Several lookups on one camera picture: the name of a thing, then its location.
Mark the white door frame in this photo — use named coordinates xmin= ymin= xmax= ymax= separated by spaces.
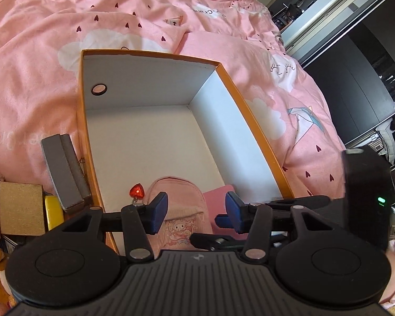
xmin=279 ymin=0 xmax=395 ymax=68

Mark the pink pouch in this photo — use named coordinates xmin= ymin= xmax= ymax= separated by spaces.
xmin=202 ymin=185 xmax=238 ymax=212

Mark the yellow plastic object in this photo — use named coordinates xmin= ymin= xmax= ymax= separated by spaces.
xmin=44 ymin=195 xmax=66 ymax=231

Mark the pink mini backpack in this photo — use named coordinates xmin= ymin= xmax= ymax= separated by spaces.
xmin=144 ymin=177 xmax=214 ymax=259

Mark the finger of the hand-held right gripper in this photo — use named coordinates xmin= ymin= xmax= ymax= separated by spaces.
xmin=190 ymin=232 xmax=285 ymax=252
xmin=215 ymin=195 xmax=347 ymax=229

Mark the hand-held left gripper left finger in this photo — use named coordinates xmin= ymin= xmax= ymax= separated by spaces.
xmin=57 ymin=192 xmax=169 ymax=261

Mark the orange cardboard box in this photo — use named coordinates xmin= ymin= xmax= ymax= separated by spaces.
xmin=76 ymin=49 xmax=296 ymax=252

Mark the grey rectangular case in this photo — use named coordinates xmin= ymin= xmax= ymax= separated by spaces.
xmin=40 ymin=134 xmax=93 ymax=213

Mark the red heart charm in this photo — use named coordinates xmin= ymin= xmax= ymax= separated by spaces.
xmin=129 ymin=183 xmax=145 ymax=206

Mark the pink printed blanket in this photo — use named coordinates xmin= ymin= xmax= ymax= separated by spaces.
xmin=0 ymin=0 xmax=349 ymax=247

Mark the dark wardrobe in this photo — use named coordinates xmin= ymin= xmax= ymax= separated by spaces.
xmin=302 ymin=5 xmax=395 ymax=147

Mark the gold cardboard box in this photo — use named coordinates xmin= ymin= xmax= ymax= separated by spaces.
xmin=0 ymin=181 xmax=46 ymax=236

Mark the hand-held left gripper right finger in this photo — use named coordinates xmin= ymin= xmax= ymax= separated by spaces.
xmin=225 ymin=191 xmax=336 ymax=260

